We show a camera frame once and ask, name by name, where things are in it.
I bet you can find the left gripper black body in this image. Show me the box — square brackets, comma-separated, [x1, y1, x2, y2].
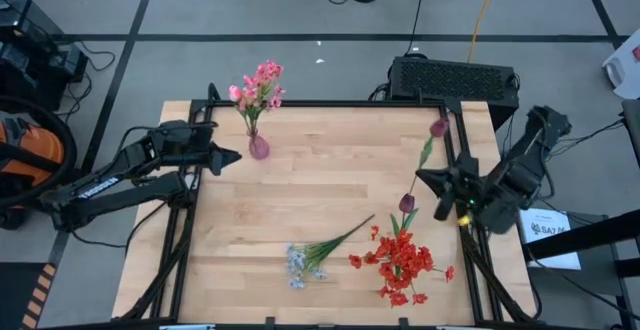
[158, 121, 215, 169]

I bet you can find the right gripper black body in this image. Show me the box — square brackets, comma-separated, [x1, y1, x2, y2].
[448, 150, 495, 210]

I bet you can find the dark red artificial tulip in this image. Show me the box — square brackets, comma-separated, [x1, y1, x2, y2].
[409, 117, 451, 196]
[389, 193, 421, 239]

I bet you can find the pink ribbed glass vase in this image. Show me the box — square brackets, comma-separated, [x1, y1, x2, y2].
[248, 130, 272, 161]

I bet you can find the pink blossom flower bunch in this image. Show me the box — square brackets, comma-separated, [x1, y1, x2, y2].
[241, 59, 287, 136]

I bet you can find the white veined flower bunch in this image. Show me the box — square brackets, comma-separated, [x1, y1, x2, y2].
[285, 213, 376, 291]

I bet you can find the black perforated computer case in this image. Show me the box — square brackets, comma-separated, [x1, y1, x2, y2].
[387, 54, 521, 132]

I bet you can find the white printed paper sheet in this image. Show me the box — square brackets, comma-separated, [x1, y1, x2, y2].
[517, 206, 584, 271]

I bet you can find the orange black vacuum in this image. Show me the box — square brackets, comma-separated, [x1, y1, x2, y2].
[0, 94, 79, 209]

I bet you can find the black metal stand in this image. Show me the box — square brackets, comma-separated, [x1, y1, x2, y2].
[519, 208, 640, 330]

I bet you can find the black power supply box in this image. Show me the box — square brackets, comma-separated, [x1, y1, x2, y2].
[47, 44, 90, 84]

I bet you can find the orange shop vacuum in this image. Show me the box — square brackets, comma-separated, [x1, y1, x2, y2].
[0, 112, 66, 231]

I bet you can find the white plastic object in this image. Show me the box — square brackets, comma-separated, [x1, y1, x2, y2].
[602, 27, 640, 100]

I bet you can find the black equipment case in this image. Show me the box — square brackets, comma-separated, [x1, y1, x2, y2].
[0, 0, 65, 112]

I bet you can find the black hazard striped mat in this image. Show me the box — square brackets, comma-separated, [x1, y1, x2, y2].
[0, 262, 57, 330]

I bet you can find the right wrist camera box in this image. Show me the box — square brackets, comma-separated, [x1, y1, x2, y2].
[433, 195, 457, 222]

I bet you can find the black aluminium table frame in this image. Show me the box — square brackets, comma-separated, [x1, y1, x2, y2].
[119, 83, 539, 330]

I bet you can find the hanging yellow cable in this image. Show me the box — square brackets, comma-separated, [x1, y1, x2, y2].
[467, 0, 503, 64]

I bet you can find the hanging black cable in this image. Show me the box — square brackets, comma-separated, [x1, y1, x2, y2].
[403, 0, 429, 56]

